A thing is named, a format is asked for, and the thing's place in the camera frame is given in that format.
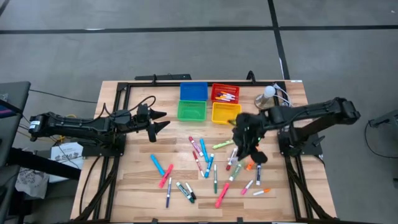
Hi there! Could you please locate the yellow plastic basket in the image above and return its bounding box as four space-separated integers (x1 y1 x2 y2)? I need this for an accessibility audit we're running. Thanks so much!
211 101 243 126

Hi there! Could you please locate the red plastic basket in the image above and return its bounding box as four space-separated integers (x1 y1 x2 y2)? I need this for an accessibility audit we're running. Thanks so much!
210 83 241 105

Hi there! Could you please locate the slim red Expo marker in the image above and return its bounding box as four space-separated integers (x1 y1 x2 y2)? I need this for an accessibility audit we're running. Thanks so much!
192 151 205 178

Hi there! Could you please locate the white printed paper sheet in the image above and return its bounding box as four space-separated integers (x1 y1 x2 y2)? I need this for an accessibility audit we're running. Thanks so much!
50 142 85 184

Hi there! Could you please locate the black power strip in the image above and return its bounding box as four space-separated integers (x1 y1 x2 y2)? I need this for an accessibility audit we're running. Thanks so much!
134 73 193 82

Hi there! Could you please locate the light green highlighter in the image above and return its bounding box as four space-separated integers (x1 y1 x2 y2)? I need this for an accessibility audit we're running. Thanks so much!
212 139 234 150

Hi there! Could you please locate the slim light blue marker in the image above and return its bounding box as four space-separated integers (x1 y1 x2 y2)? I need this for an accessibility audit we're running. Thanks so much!
199 138 209 163

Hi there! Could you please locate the thick dark green marker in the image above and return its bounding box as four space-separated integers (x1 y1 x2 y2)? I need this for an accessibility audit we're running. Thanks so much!
175 181 196 205

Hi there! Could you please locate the black beam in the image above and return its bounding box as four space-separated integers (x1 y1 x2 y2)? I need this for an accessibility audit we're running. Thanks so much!
6 147 82 180

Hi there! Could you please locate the blue highlighter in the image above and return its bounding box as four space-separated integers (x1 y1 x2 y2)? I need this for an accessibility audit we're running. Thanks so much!
150 154 165 177

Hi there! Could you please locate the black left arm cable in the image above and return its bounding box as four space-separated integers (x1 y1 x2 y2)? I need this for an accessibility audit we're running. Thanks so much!
102 95 156 118

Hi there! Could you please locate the red cap white marker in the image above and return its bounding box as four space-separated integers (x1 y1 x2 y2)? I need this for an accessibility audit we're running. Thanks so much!
225 147 238 171

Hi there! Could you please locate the crumpled white bag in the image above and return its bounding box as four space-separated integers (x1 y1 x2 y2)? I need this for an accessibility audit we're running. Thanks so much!
14 167 50 200

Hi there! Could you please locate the slim white blue-label pen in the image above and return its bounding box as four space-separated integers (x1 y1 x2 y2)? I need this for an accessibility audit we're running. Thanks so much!
165 177 173 208

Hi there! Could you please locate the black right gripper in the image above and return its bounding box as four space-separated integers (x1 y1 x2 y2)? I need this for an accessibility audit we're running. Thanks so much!
232 112 268 165

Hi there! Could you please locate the small pink white marker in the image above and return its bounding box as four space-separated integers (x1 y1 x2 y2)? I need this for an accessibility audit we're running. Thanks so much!
240 179 254 196

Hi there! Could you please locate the pink highlighter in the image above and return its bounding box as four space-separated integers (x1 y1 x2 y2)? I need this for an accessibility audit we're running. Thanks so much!
159 164 174 189
215 182 231 209

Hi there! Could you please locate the grey stand foot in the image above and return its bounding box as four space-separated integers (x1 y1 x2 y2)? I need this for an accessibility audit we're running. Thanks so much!
368 108 398 129

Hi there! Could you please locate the black aluminium table frame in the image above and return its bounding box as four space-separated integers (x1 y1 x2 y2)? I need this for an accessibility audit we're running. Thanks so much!
74 80 335 223

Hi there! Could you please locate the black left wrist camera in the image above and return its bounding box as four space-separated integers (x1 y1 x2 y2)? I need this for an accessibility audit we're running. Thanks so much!
137 103 149 123

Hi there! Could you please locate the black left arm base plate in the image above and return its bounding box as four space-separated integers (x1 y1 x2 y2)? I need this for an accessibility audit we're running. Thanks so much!
81 133 127 157

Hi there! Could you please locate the blue plastic basket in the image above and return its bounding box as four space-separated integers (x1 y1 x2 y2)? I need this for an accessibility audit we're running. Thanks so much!
179 82 209 102

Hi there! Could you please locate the green plastic basket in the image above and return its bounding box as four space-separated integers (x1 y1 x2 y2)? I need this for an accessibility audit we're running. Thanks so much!
177 100 208 123

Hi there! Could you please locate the white bulb lamp brass base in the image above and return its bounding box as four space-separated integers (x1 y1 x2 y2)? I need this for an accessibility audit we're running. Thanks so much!
254 85 277 110

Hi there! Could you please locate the grey desk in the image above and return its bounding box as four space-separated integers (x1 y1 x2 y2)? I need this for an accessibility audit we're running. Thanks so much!
0 81 32 169

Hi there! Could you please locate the light blue white-label marker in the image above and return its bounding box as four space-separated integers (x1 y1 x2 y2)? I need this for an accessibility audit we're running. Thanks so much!
204 152 215 179

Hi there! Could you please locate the small orange white marker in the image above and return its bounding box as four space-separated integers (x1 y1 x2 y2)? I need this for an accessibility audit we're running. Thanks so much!
252 187 272 197

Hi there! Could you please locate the green cap white-label marker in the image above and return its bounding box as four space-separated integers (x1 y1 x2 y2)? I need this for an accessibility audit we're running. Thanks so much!
229 160 245 182

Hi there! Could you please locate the yellow cable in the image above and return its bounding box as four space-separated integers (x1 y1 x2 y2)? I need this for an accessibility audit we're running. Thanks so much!
17 113 77 144

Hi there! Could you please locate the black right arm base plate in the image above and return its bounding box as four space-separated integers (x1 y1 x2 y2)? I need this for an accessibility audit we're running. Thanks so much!
277 130 324 157

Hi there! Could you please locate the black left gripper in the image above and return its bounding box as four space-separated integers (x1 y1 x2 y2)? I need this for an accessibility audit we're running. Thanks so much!
121 108 172 144

